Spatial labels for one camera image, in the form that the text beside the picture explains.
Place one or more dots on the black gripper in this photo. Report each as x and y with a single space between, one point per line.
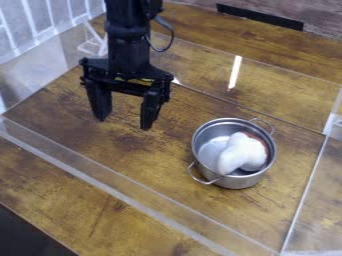
127 62

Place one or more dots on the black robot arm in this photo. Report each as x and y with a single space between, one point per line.
129 18

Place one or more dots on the silver metal pot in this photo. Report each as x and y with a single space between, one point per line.
209 142

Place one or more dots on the white red toy mushroom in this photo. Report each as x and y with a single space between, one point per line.
245 153

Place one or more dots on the yellow green toy vegetable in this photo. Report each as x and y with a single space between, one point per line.
141 80

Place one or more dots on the black bar on table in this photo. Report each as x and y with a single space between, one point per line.
261 17

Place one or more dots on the clear acrylic enclosure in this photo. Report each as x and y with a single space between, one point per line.
106 187

